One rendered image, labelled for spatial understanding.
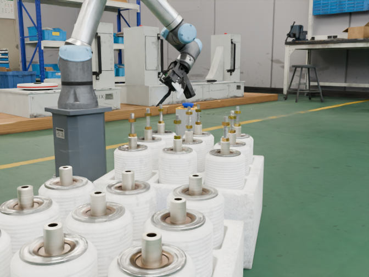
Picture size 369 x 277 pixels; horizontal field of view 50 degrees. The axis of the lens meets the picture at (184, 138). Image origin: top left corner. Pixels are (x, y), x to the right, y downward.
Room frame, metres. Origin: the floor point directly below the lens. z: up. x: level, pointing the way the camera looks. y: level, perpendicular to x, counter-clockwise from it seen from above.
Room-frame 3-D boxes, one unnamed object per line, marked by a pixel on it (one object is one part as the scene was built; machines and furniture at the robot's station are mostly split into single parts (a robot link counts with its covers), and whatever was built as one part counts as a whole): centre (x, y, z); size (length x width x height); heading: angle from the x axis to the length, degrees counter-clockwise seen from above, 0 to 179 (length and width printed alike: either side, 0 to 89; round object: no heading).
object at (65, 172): (0.68, 0.21, 0.26); 0.02 x 0.02 x 0.03
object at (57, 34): (6.04, 2.03, 0.90); 0.50 x 0.38 x 0.21; 48
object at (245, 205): (1.07, -0.01, 0.09); 0.39 x 0.39 x 0.18; 76
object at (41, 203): (0.57, 0.24, 0.25); 0.08 x 0.08 x 0.01
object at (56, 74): (6.03, 2.01, 0.36); 0.50 x 0.38 x 0.21; 48
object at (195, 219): (0.51, 0.01, 0.25); 0.08 x 0.08 x 0.01
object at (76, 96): (1.51, 0.41, 0.35); 0.15 x 0.15 x 0.10
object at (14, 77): (5.29, 2.27, 0.19); 0.50 x 0.41 x 0.37; 51
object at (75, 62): (1.52, 0.41, 0.47); 0.13 x 0.12 x 0.14; 20
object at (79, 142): (1.51, 0.41, 0.15); 0.19 x 0.19 x 0.30; 47
